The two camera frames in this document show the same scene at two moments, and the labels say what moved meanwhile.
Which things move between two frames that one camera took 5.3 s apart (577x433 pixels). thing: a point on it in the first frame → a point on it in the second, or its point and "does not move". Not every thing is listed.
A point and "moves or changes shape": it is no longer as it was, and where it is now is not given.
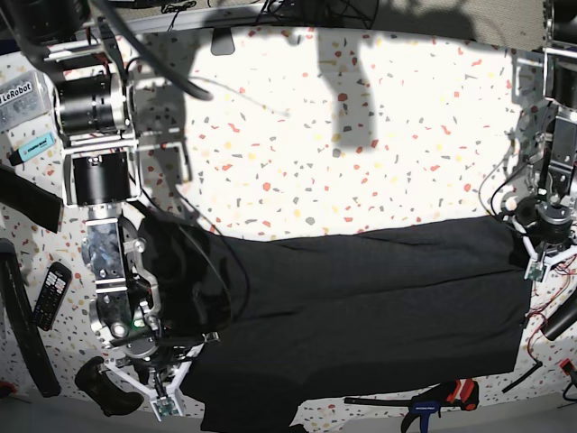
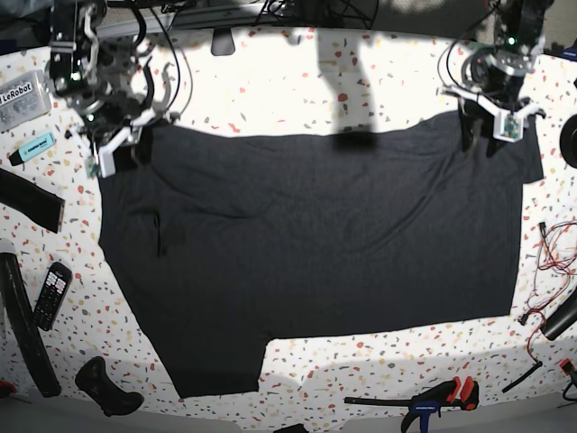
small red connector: [567, 366] does not move
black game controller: [113, 399] does not move
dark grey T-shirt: [295, 315] moves or changes shape
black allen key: [538, 364] does not move
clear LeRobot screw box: [23, 96] does not move
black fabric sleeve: [40, 206] does not move
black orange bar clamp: [429, 400] does not move
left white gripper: [166, 405] → [106, 153]
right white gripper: [537, 268] → [508, 125]
